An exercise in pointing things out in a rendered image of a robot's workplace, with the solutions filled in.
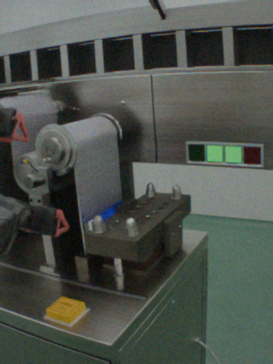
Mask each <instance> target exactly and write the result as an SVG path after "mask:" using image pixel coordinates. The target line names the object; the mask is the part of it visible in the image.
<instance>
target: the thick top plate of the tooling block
mask: <svg viewBox="0 0 273 364"><path fill-rule="evenodd" d="M155 194H157V196H155V197H147V196H146V194H145V195H142V196H141V197H139V198H137V200H136V205H134V207H132V208H130V209H128V210H126V211H125V212H124V213H114V214H113V215H112V216H110V217H109V218H107V219H105V220H104V224H105V227H106V231H105V232H103V233H94V232H93V231H88V232H86V233H85V234H84V235H85V243H86V250H87V254H96V255H100V256H105V257H110V258H119V259H123V260H129V261H134V262H139V261H140V260H141V259H142V258H143V257H144V256H145V255H146V254H147V253H148V252H149V251H150V250H151V249H152V248H153V247H154V246H155V245H156V244H158V243H160V242H161V241H162V240H163V238H164V231H163V223H164V222H165V220H166V219H167V218H168V217H170V216H171V215H173V214H174V213H175V212H176V211H180V212H182V219H184V218H185V217H186V216H187V215H189V214H190V213H191V212H192V211H191V195H181V197H182V198H181V199H172V198H171V197H172V194H171V193H161V192H155ZM128 218H134V220H135V221H136V225H137V230H138V235H136V236H125V235H124V233H125V227H126V221H127V219H128Z"/></svg>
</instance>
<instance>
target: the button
mask: <svg viewBox="0 0 273 364"><path fill-rule="evenodd" d="M85 311H86V308H85V302H83V301H77V300H74V299H71V298H67V297H62V298H61V299H58V300H57V301H56V302H55V303H54V304H53V305H50V307H49V308H48V309H47V310H46V314H47V317H49V318H52V319H57V320H58V321H60V322H63V323H68V324H71V323H72V322H73V321H74V320H76V318H77V317H78V316H79V315H80V314H83V313H84V312H85Z"/></svg>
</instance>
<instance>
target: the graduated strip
mask: <svg viewBox="0 0 273 364"><path fill-rule="evenodd" d="M0 265H2V266H5V267H11V268H15V269H18V270H19V271H26V272H28V273H32V274H36V275H39V276H42V277H46V278H50V279H53V280H60V281H61V282H64V283H68V284H74V285H78V286H81V287H86V288H91V289H94V290H97V291H100V292H104V293H110V294H115V295H118V296H121V297H129V298H132V299H137V300H140V301H145V300H146V299H147V297H146V296H142V295H138V294H135V293H130V292H123V291H119V290H115V289H112V288H105V287H101V286H97V285H92V284H88V283H85V282H82V281H78V280H74V279H68V278H63V277H60V276H57V275H53V274H49V273H45V272H41V271H35V270H34V269H31V268H27V267H23V266H17V265H15V264H13V263H9V262H3V261H0Z"/></svg>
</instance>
